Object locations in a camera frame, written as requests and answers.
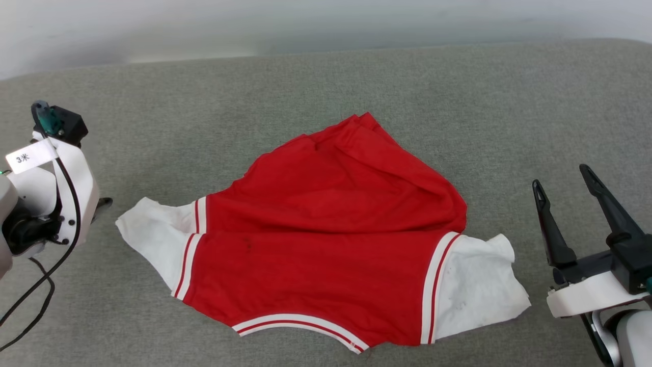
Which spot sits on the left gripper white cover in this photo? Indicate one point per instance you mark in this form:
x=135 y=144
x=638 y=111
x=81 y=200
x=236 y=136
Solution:
x=76 y=193

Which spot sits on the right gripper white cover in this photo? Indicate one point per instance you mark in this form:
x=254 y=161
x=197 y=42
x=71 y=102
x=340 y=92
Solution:
x=586 y=295

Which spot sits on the red and white basketball jersey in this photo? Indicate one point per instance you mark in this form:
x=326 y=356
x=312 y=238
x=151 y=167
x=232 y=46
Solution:
x=326 y=255

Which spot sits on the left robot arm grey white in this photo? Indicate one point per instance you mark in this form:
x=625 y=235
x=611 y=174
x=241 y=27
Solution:
x=6 y=224

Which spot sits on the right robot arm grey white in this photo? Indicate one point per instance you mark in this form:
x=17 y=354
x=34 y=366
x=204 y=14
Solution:
x=631 y=339

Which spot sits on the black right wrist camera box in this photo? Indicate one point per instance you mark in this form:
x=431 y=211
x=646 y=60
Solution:
x=631 y=262

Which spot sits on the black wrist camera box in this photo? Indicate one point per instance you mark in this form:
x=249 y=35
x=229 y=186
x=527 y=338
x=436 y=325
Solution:
x=69 y=126
x=631 y=262

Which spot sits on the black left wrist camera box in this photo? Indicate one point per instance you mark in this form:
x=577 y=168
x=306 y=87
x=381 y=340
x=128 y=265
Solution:
x=69 y=126

